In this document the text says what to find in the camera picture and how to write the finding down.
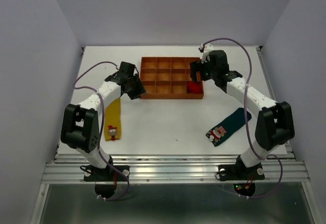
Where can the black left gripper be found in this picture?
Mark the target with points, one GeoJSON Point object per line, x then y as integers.
{"type": "Point", "coordinates": [140, 88]}

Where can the red sock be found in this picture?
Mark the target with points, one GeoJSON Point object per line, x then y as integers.
{"type": "Point", "coordinates": [194, 87]}

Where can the orange compartment tray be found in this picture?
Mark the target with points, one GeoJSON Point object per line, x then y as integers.
{"type": "Point", "coordinates": [167, 77]}

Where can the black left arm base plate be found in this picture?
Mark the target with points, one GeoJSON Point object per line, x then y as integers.
{"type": "Point", "coordinates": [93, 174]}

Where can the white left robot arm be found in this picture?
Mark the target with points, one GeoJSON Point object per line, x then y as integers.
{"type": "Point", "coordinates": [83, 123]}

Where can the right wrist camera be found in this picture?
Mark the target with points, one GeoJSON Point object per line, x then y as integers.
{"type": "Point", "coordinates": [205, 50]}

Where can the yellow sock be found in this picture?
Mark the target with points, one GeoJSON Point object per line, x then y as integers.
{"type": "Point", "coordinates": [112, 121]}

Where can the aluminium mounting rail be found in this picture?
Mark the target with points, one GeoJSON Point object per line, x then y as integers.
{"type": "Point", "coordinates": [171, 169]}

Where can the dark green sock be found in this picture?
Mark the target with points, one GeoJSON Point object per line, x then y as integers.
{"type": "Point", "coordinates": [226, 128]}

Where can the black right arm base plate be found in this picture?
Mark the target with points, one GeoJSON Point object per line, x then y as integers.
{"type": "Point", "coordinates": [230, 172]}

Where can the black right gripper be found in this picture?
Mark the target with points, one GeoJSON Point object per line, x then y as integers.
{"type": "Point", "coordinates": [196, 66]}

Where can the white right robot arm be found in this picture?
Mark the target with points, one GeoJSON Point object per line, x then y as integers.
{"type": "Point", "coordinates": [274, 125]}

